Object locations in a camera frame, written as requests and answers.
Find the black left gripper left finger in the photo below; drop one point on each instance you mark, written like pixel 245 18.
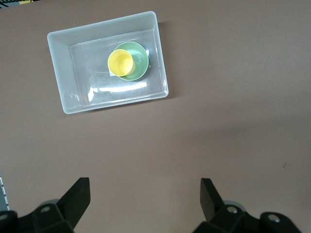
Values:
pixel 60 216

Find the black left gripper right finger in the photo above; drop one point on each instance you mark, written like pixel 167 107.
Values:
pixel 218 218

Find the yellow plastic cup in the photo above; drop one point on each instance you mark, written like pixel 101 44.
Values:
pixel 120 61

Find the mint green bowl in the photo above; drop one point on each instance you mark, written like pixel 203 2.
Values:
pixel 139 60

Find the clear plastic storage box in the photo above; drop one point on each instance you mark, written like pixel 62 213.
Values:
pixel 63 72

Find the small white label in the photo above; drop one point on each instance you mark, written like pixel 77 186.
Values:
pixel 112 74

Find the yellow floor tape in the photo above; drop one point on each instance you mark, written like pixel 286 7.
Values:
pixel 25 1

